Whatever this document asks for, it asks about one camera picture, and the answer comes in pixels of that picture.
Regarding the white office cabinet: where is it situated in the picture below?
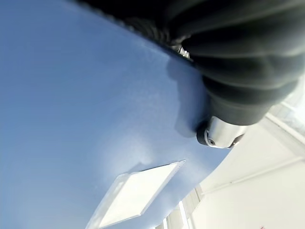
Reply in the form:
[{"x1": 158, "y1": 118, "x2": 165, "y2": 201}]
[{"x1": 160, "y1": 94, "x2": 305, "y2": 229}]

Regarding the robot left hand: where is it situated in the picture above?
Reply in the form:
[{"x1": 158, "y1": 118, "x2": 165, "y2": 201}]
[{"x1": 75, "y1": 0, "x2": 305, "y2": 149}]

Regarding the blue folder with label pocket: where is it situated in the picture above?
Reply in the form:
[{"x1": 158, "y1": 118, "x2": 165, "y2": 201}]
[{"x1": 0, "y1": 0, "x2": 235, "y2": 229}]

